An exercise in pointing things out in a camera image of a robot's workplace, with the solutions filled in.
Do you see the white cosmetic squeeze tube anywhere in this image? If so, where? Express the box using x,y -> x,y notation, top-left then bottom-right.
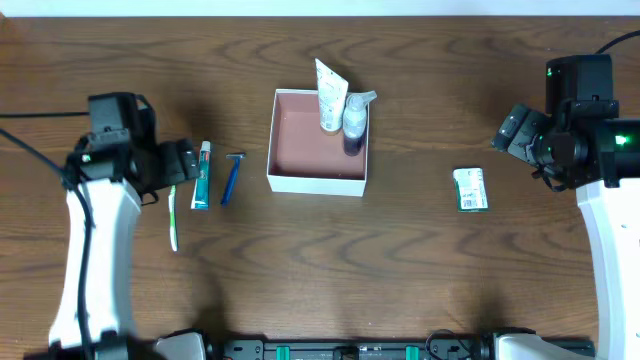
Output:
315,59 -> 349,135

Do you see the clear pump spray bottle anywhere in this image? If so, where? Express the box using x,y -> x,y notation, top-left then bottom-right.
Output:
342,91 -> 377,156

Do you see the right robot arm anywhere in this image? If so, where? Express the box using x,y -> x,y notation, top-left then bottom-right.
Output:
492,104 -> 639,359

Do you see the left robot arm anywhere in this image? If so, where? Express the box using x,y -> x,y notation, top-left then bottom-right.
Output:
47,134 -> 198,359

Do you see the green toothbrush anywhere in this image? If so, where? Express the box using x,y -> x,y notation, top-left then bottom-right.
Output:
168,185 -> 179,252

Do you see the teal white toothpaste tube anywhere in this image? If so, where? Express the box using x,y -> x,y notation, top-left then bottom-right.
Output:
191,141 -> 211,210

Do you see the blue disposable razor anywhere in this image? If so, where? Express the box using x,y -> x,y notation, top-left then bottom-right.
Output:
220,152 -> 246,206

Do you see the green white soap box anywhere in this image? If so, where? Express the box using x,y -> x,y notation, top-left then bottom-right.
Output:
452,167 -> 489,212

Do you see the white box pink interior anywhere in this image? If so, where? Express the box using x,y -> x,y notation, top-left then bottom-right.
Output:
266,89 -> 369,197

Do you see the black right camera cable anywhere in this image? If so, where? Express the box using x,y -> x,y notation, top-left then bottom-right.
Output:
594,29 -> 640,55

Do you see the black camera cable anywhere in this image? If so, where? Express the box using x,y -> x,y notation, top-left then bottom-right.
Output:
594,29 -> 640,55
0,110 -> 96,360

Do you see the black left camera cable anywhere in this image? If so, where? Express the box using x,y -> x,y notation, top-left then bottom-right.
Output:
0,110 -> 96,360

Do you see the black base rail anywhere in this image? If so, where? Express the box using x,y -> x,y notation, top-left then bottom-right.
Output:
207,336 -> 494,360

